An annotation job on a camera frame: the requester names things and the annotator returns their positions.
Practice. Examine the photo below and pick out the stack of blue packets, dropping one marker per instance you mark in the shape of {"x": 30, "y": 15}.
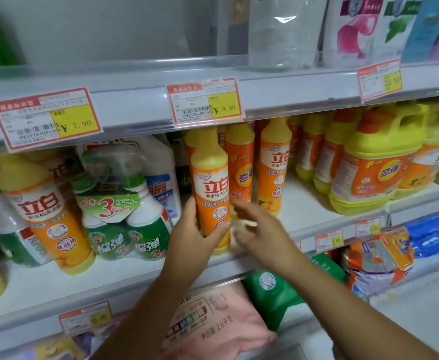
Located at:
{"x": 435, "y": 232}

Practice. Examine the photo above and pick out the yellow purple package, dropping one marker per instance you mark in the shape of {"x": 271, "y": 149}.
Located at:
{"x": 65, "y": 348}

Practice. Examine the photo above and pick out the green white cleaner bottle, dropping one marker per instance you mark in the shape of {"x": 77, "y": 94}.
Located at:
{"x": 15, "y": 243}

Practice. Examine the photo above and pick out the white pouch with pink print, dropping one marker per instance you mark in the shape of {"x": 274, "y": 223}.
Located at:
{"x": 349, "y": 33}

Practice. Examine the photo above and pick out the white jug with blue label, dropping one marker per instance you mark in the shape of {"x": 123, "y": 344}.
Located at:
{"x": 163, "y": 172}

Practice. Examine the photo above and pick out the green white spray bottle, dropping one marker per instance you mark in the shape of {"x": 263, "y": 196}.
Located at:
{"x": 150, "y": 224}

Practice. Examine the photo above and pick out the small red yellow price tag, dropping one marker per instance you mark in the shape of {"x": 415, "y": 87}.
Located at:
{"x": 328, "y": 240}
{"x": 85, "y": 318}
{"x": 369, "y": 226}

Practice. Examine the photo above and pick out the large yellow detergent jug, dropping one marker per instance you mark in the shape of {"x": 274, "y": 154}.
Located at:
{"x": 435, "y": 157}
{"x": 373, "y": 168}

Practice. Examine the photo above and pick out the white pouch with green print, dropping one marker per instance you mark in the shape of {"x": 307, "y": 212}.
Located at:
{"x": 394, "y": 29}

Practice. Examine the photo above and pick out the large red yellow price tag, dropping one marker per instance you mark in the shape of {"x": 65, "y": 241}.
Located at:
{"x": 46, "y": 119}
{"x": 379, "y": 80}
{"x": 204, "y": 103}

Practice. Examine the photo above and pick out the person's left forearm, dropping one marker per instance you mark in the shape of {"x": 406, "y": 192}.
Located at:
{"x": 148, "y": 314}

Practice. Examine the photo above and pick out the white store shelf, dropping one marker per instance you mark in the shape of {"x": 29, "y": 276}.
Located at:
{"x": 137, "y": 93}
{"x": 39, "y": 288}

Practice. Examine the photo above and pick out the dark bottle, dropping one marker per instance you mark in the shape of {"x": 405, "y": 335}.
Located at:
{"x": 180, "y": 168}

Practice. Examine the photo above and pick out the green white refill bottle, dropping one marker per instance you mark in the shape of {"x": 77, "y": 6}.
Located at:
{"x": 105, "y": 236}

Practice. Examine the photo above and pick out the person's left thumb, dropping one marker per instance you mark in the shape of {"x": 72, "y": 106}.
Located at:
{"x": 217, "y": 232}

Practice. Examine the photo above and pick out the green detergent bag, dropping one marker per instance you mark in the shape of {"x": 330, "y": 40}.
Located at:
{"x": 272, "y": 292}

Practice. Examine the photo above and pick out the person's right hand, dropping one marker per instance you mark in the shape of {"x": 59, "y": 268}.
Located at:
{"x": 270, "y": 243}

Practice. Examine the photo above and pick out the person's right fingers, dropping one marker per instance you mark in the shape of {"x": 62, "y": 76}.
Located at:
{"x": 248, "y": 210}

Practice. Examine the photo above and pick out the orange dish soap bottle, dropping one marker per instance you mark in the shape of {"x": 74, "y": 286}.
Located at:
{"x": 274, "y": 164}
{"x": 189, "y": 146}
{"x": 50, "y": 221}
{"x": 210, "y": 176}

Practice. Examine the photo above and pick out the person's left hand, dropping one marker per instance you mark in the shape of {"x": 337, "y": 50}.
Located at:
{"x": 184, "y": 247}

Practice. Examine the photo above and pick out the person's right forearm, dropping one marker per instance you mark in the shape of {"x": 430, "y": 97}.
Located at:
{"x": 347, "y": 311}

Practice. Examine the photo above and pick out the orange bottle with purple mark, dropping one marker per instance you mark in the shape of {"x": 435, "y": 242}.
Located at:
{"x": 307, "y": 149}
{"x": 240, "y": 164}
{"x": 332, "y": 157}

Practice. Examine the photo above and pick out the orange silver wrapped pack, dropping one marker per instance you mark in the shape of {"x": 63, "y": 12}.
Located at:
{"x": 377, "y": 258}

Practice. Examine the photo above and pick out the blue pouch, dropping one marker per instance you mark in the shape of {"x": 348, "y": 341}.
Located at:
{"x": 424, "y": 29}

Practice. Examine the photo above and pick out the pink detergent bag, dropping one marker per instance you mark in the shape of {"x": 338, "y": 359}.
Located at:
{"x": 219, "y": 326}

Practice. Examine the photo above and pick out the clear plastic package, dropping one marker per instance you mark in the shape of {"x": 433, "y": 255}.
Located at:
{"x": 283, "y": 29}

